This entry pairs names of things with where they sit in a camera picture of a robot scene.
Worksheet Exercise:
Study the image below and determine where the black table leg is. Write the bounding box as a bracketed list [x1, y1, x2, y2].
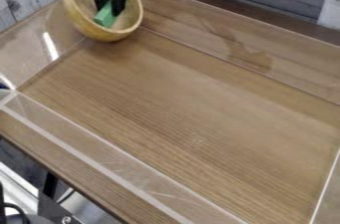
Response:
[42, 172, 58, 198]

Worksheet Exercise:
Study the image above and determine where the clear acrylic tray wall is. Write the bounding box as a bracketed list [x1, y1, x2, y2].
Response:
[0, 0, 340, 224]

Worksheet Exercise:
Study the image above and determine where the brown wooden bowl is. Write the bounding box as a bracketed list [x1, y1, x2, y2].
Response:
[62, 0, 144, 42]

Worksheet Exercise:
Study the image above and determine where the black cable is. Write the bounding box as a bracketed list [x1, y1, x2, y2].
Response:
[0, 201, 32, 224]

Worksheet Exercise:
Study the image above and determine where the green rectangular block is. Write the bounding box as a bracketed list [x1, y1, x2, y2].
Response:
[93, 1, 117, 28]

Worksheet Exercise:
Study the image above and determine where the black metal bracket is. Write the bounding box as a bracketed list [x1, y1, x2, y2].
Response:
[37, 192, 84, 224]

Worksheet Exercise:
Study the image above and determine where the white cylindrical container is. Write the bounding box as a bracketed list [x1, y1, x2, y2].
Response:
[317, 0, 340, 31]

